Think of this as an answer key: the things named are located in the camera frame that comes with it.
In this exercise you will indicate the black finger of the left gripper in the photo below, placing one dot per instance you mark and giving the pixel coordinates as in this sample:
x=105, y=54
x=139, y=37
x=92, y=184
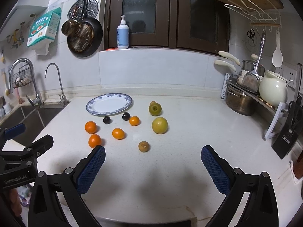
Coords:
x=34, y=151

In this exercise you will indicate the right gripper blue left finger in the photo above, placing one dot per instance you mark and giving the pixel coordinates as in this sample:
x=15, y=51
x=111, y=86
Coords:
x=45, y=208

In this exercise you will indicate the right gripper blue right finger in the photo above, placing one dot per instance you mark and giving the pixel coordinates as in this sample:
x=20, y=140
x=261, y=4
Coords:
x=261, y=207

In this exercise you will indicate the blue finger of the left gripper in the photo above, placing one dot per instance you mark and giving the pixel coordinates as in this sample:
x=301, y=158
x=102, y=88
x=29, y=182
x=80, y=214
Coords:
x=8, y=134

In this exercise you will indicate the dark plum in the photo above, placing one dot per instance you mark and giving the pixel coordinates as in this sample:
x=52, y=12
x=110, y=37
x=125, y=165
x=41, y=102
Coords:
x=126, y=116
x=106, y=120

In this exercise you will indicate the small orange mandarin back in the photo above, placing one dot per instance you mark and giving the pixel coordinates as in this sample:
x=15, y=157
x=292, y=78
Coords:
x=134, y=121

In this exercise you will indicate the brown kiwi fruit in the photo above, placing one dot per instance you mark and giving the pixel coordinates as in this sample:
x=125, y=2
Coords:
x=144, y=146

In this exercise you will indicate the small brown fruit back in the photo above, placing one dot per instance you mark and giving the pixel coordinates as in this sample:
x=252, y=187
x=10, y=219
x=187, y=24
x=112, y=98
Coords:
x=152, y=102

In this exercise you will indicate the large yellow pear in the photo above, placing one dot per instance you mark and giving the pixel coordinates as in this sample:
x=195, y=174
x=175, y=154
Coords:
x=160, y=125

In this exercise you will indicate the tall chrome kitchen faucet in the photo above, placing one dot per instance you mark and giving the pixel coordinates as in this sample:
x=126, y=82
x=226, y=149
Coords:
x=37, y=101

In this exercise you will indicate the person left hand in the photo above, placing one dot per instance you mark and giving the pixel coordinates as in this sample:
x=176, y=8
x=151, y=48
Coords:
x=15, y=202

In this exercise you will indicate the steel sink basin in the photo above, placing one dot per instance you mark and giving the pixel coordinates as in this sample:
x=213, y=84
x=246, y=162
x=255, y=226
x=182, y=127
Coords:
x=35, y=120

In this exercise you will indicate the blue white porcelain plate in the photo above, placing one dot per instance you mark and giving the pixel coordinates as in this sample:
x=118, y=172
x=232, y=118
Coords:
x=109, y=104

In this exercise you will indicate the black knife block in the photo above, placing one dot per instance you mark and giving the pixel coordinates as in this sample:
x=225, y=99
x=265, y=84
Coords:
x=293, y=125

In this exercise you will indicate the white dish rack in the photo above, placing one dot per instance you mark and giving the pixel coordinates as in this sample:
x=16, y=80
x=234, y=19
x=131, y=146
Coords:
x=279, y=114

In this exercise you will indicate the green white tissue box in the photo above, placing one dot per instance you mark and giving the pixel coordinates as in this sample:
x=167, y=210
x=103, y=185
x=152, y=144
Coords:
x=44, y=29

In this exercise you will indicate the stainless steel pot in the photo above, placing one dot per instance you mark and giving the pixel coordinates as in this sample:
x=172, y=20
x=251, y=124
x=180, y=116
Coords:
x=239, y=102

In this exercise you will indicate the brass colander strainer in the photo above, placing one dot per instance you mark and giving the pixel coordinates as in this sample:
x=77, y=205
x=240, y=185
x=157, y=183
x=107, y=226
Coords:
x=79, y=35

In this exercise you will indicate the white ceramic jug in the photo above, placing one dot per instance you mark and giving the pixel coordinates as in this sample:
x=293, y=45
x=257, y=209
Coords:
x=273, y=88

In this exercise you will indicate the metal skimmer ladle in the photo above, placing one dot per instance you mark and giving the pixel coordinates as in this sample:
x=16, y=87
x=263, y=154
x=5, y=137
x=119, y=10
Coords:
x=251, y=80

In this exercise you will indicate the round metal steamer rack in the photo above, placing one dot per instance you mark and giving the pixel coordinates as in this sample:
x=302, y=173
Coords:
x=76, y=10

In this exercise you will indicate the black frying pan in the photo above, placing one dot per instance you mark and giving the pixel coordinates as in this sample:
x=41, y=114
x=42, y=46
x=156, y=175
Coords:
x=97, y=38

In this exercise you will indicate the blue white soap bottle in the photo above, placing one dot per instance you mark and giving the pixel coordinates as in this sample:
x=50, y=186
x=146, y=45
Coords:
x=123, y=34

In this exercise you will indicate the white rice spoon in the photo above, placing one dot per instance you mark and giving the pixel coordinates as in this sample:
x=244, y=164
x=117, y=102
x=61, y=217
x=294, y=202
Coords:
x=277, y=58

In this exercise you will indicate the black scissors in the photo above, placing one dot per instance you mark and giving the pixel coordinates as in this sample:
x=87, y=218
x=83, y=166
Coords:
x=251, y=35

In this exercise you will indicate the wire sink basket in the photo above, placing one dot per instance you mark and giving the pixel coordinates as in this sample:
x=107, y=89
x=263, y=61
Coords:
x=22, y=77

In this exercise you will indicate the dark wooden window frame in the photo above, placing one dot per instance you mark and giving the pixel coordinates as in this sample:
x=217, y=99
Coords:
x=197, y=25

